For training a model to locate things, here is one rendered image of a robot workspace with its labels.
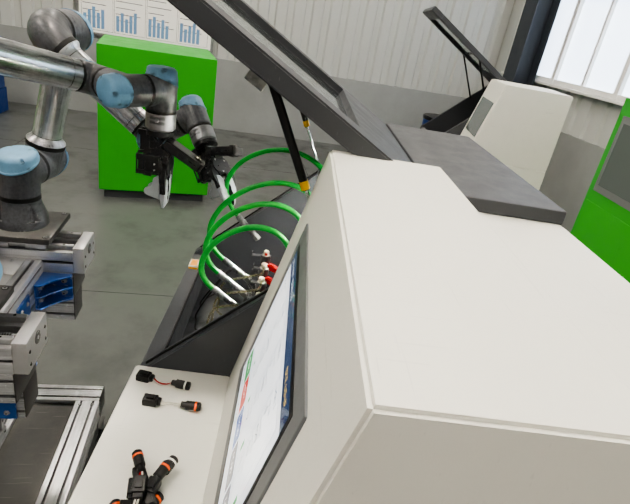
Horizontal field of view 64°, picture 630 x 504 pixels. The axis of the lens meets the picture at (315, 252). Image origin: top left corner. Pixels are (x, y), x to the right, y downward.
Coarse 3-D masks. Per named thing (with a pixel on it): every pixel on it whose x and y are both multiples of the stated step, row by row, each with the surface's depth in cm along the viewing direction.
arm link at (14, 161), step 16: (0, 160) 145; (16, 160) 146; (32, 160) 149; (0, 176) 147; (16, 176) 147; (32, 176) 150; (48, 176) 160; (0, 192) 150; (16, 192) 149; (32, 192) 152
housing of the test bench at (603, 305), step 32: (416, 128) 163; (416, 160) 122; (448, 160) 127; (480, 160) 134; (480, 192) 105; (512, 192) 109; (512, 224) 99; (544, 224) 102; (544, 256) 86; (576, 256) 88; (544, 288) 74; (576, 288) 76; (608, 288) 78; (576, 320) 66; (608, 320) 68; (608, 352) 60
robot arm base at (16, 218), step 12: (0, 204) 152; (12, 204) 150; (24, 204) 152; (36, 204) 155; (0, 216) 153; (12, 216) 151; (24, 216) 152; (36, 216) 155; (48, 216) 160; (0, 228) 152; (12, 228) 152; (24, 228) 153; (36, 228) 156
